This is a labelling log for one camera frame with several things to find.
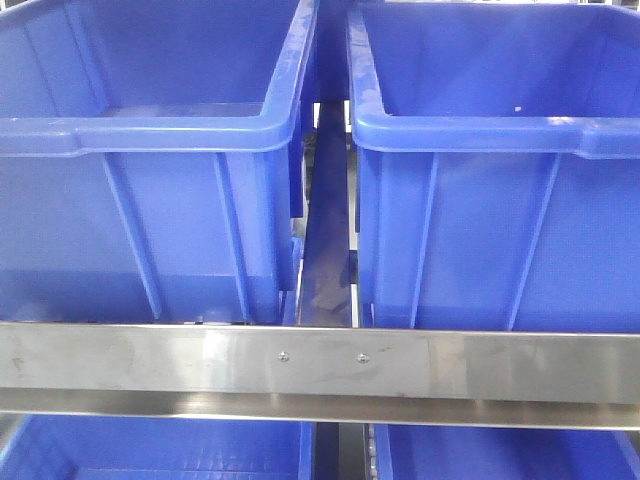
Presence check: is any steel shelf front beam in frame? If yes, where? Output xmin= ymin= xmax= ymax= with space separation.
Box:
xmin=1 ymin=322 xmax=639 ymax=430

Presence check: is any blue bin upper left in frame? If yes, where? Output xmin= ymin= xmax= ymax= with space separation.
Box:
xmin=1 ymin=1 xmax=317 ymax=324

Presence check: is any blue bin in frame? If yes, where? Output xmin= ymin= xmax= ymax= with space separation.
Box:
xmin=1 ymin=1 xmax=317 ymax=324
xmin=1 ymin=415 xmax=315 ymax=479
xmin=348 ymin=2 xmax=639 ymax=333
xmin=374 ymin=424 xmax=639 ymax=479

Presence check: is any blue bin upper right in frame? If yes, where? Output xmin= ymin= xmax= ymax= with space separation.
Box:
xmin=348 ymin=2 xmax=639 ymax=333

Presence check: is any blue bin lower right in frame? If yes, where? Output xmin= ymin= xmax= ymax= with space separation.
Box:
xmin=374 ymin=424 xmax=639 ymax=479

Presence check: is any blue bin lower left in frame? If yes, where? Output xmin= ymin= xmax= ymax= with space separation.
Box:
xmin=1 ymin=415 xmax=315 ymax=479

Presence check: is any steel divider rail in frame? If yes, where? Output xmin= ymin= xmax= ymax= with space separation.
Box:
xmin=298 ymin=101 xmax=352 ymax=328

